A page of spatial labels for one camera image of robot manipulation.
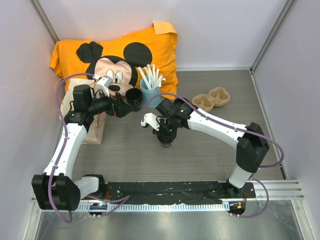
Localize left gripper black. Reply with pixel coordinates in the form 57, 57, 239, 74
87, 88, 133, 118

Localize paper takeout bag orange handles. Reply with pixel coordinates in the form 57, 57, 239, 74
59, 77, 107, 145

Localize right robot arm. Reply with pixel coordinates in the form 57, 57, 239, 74
152, 99, 270, 198

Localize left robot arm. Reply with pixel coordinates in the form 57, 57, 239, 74
31, 84, 134, 211

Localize black cup stack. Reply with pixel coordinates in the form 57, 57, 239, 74
125, 88, 143, 112

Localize blue cup straw holder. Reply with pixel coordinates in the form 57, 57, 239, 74
140, 78, 161, 108

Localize orange Mickey Mouse pillow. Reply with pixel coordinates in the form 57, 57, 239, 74
49, 22, 179, 95

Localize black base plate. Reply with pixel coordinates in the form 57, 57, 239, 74
77, 180, 256, 206

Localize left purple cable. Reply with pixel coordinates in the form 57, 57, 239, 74
47, 72, 131, 230

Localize purple cable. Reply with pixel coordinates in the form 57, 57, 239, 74
47, 72, 131, 230
142, 92, 286, 218

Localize aluminium rail frame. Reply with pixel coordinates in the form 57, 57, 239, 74
31, 175, 304, 216

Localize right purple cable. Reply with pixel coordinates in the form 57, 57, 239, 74
142, 92, 286, 218

